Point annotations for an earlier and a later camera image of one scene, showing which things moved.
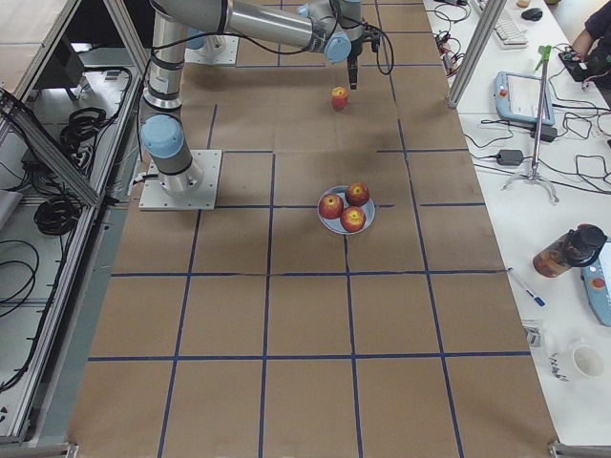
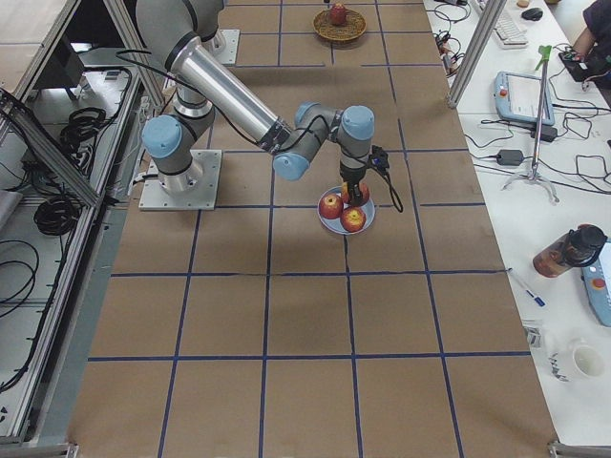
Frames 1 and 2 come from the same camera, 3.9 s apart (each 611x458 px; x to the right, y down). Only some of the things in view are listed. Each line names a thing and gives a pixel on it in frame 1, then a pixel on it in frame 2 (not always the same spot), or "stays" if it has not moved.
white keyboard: x=510 y=32 stays
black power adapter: x=510 y=157 stays
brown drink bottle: x=579 y=247 stays
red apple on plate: x=352 y=218 stays
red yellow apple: x=339 y=97 -> x=363 y=189
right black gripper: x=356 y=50 -> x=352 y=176
